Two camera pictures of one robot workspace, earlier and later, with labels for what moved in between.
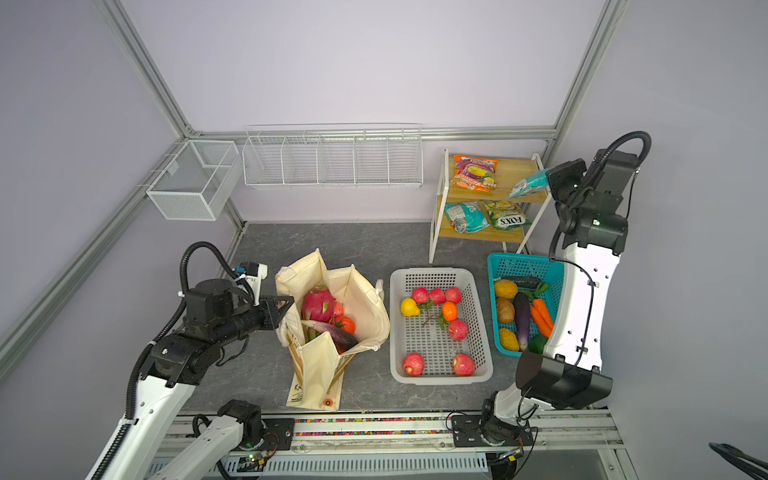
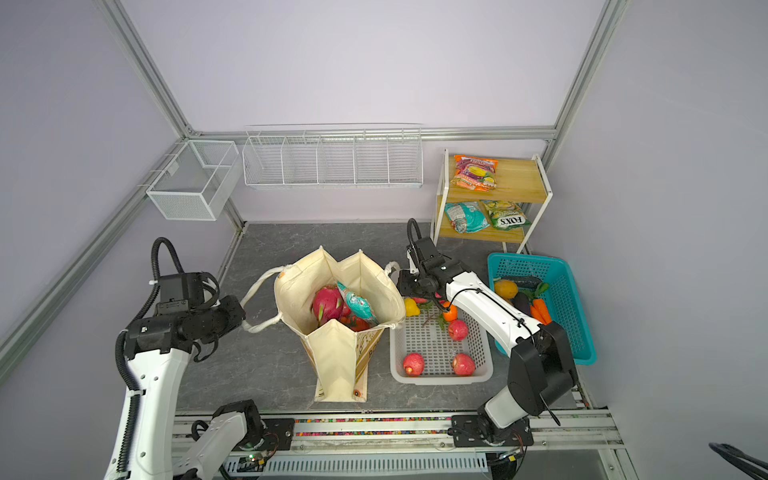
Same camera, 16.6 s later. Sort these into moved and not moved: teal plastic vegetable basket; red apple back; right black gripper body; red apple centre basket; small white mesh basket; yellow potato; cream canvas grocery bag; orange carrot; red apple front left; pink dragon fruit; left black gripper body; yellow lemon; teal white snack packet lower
Moved: left black gripper body; pink dragon fruit; cream canvas grocery bag; right black gripper body
Not moved: small white mesh basket; red apple centre basket; yellow potato; teal white snack packet lower; orange carrot; red apple front left; teal plastic vegetable basket; red apple back; yellow lemon
